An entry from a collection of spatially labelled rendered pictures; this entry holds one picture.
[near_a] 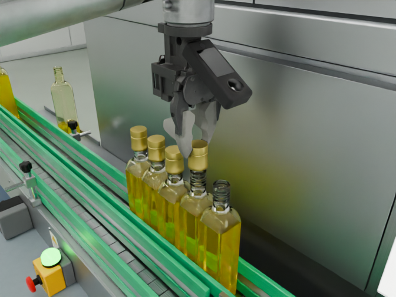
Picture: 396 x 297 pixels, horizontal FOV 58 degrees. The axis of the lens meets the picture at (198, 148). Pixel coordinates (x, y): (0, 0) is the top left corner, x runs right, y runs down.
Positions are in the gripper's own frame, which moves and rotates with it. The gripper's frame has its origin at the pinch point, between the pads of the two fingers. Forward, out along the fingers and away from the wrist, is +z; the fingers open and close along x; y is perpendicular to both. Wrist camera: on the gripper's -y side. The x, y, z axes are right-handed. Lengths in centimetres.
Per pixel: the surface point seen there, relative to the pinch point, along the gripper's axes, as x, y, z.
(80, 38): -255, 585, 100
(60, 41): -218, 585, 101
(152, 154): 1.8, 11.0, 4.9
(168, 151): 1.7, 5.9, 2.2
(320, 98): -11.8, -14.4, -10.0
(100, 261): 14.1, 15.0, 27.8
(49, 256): 19.9, 29.7, 33.1
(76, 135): -5, 63, 22
